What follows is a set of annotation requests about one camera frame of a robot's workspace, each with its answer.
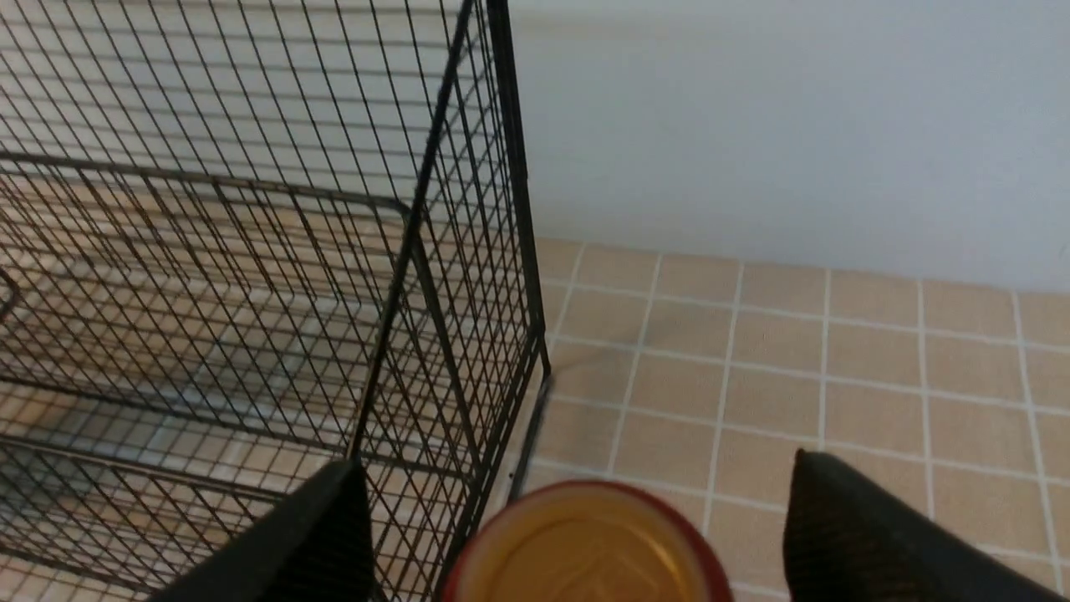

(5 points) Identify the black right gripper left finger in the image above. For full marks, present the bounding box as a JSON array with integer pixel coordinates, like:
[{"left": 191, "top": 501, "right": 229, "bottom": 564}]
[{"left": 150, "top": 460, "right": 375, "bottom": 601}]

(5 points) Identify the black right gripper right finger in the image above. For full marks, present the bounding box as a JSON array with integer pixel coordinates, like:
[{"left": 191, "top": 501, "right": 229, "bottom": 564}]
[{"left": 782, "top": 450, "right": 1059, "bottom": 601}]

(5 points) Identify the dark soy sauce bottle brown label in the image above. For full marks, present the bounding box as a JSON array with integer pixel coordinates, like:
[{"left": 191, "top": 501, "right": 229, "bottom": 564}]
[{"left": 441, "top": 480, "right": 734, "bottom": 601}]

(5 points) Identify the black wire mesh rack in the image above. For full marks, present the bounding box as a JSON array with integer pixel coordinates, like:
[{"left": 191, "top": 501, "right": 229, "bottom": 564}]
[{"left": 1, "top": 1, "right": 549, "bottom": 601}]

